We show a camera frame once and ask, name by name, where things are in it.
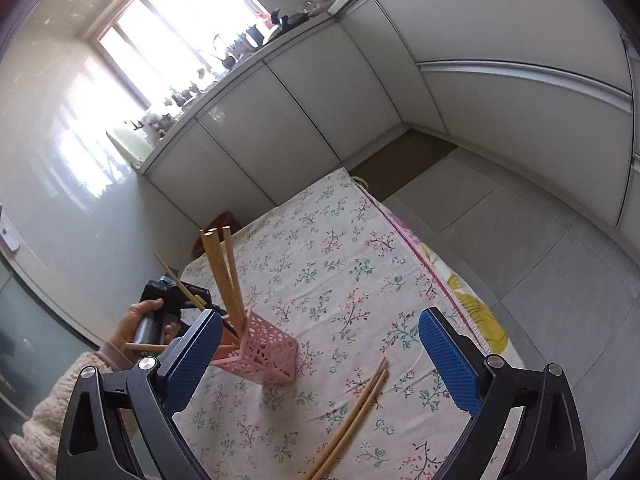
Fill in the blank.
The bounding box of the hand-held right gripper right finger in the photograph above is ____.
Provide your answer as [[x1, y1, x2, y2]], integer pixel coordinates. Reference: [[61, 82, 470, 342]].
[[418, 307, 589, 480]]

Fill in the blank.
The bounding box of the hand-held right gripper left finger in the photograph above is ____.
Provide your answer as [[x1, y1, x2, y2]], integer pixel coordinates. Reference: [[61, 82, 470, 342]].
[[55, 308, 222, 480]]

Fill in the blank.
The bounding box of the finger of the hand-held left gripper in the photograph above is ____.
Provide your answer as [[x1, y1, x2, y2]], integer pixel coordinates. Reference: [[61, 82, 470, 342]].
[[179, 282, 226, 317]]

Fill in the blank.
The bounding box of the pink perforated utensil holder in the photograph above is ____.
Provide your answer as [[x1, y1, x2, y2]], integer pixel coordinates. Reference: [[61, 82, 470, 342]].
[[209, 309, 300, 387]]

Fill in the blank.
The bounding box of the person's left forearm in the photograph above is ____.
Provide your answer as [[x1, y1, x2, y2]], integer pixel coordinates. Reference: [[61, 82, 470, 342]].
[[9, 341, 147, 480]]

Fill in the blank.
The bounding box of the person's left hand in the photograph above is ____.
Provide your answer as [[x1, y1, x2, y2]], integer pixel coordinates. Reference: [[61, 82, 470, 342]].
[[106, 298, 165, 357]]

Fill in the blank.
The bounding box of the yellow flowered pink blanket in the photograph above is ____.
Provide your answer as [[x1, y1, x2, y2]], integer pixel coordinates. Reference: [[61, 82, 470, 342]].
[[382, 207, 512, 357]]

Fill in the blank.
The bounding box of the red trash bin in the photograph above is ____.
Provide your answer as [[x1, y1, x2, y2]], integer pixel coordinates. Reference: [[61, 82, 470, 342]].
[[192, 212, 237, 261]]

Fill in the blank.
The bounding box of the frosted glass door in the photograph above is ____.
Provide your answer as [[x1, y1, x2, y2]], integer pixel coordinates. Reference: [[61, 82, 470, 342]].
[[0, 255, 98, 411]]

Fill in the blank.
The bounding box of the white floral tablecloth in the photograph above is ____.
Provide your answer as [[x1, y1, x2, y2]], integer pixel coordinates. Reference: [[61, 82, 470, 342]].
[[117, 167, 526, 480]]

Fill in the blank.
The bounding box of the pale green cutting board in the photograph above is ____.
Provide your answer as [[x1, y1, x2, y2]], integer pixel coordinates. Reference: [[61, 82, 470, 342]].
[[105, 126, 152, 167]]

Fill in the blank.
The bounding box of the white kitchen base cabinet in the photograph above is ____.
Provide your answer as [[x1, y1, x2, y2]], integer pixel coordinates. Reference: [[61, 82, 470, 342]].
[[144, 0, 405, 213], [327, 0, 640, 228]]

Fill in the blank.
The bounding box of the kitchen window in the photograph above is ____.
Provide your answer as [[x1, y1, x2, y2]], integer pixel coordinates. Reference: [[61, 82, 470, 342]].
[[96, 0, 282, 112]]

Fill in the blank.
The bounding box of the black wok with lid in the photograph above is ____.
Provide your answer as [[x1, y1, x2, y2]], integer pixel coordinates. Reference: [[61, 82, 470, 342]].
[[272, 7, 312, 32]]

